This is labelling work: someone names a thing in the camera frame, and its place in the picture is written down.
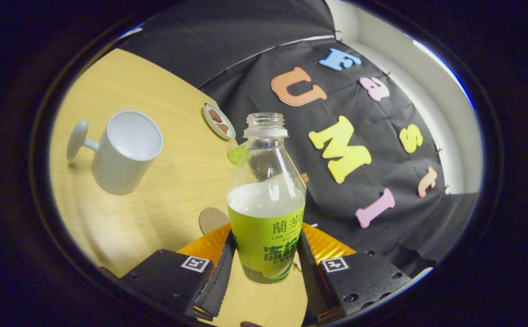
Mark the round brown coaster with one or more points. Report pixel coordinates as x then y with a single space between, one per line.
211 220

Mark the pale green plate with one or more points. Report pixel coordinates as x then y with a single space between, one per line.
208 119

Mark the brown food piece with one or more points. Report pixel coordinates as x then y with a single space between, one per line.
223 128
215 116

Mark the clear juice bottle green label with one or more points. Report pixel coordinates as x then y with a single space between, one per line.
266 236

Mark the white cup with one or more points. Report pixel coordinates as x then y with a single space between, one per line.
118 168

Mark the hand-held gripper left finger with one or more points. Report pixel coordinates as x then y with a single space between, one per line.
218 286

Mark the wooden table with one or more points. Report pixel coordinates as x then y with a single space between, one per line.
177 181

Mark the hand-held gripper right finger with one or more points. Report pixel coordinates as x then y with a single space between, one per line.
311 281

